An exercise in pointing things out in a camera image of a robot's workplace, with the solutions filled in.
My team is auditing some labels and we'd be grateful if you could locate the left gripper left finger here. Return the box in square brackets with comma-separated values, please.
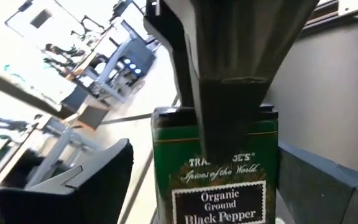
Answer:
[0, 138, 135, 224]

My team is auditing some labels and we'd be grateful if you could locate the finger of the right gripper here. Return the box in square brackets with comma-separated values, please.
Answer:
[143, 0, 198, 109]
[183, 0, 320, 163]

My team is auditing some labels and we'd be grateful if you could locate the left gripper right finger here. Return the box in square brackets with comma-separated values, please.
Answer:
[277, 141, 358, 224]

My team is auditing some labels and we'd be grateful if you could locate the green black pepper tin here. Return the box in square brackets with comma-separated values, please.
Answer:
[150, 105, 280, 224]

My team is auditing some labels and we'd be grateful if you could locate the workstation with blue lights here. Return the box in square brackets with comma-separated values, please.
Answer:
[73, 18, 158, 105]

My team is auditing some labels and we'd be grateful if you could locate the aluminium frame workstation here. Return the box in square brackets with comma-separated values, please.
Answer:
[0, 114, 105, 190]

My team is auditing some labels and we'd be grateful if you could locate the black aluminium table frame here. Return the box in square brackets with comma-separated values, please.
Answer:
[300, 0, 358, 38]

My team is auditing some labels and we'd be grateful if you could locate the white metal bracket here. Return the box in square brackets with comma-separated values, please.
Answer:
[337, 0, 358, 17]

